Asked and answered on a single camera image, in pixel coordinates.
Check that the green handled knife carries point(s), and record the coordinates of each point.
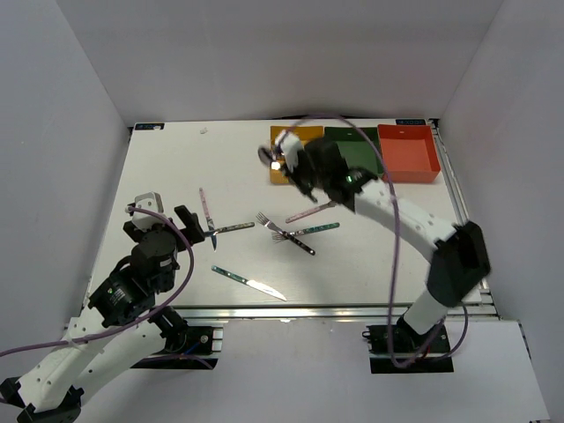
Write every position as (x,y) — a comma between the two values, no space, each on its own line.
(259,286)

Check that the pink handled knife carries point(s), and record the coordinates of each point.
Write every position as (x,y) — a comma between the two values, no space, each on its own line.
(208,218)

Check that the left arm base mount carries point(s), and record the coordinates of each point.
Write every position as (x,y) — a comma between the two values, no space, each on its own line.
(187,346)

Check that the green plastic bin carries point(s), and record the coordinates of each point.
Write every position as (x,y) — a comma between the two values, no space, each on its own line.
(354,149)

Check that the yellow plastic bin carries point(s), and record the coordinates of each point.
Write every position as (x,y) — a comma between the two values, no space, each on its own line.
(305,135)

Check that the green handled spoon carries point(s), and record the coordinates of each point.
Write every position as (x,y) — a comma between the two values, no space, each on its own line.
(268,158)

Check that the green handled fork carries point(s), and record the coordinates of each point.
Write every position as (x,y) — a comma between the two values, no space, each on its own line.
(310,230)

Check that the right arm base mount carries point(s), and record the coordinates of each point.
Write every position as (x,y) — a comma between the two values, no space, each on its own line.
(428,361)

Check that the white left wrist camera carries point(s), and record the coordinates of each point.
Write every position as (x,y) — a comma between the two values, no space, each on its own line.
(144,211)

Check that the dark handled fork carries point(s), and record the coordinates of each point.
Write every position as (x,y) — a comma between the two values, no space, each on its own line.
(263,220)

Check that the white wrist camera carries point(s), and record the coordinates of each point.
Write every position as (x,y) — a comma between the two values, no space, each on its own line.
(289,145)
(144,211)

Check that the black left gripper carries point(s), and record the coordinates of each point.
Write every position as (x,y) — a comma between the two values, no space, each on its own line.
(194,229)

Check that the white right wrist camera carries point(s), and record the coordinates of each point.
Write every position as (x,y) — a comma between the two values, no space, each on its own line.
(289,145)

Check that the orange plastic bin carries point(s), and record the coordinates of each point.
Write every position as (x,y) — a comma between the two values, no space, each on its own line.
(409,153)

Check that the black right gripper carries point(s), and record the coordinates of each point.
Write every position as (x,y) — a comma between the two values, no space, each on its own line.
(301,159)

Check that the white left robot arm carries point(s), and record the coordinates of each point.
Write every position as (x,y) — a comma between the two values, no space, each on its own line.
(121,324)

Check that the dark handled knife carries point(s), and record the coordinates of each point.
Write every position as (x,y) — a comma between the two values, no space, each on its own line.
(229,229)

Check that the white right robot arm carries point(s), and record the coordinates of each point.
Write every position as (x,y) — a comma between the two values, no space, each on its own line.
(456,254)

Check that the pink handled fork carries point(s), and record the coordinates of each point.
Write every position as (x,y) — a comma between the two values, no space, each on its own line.
(310,212)

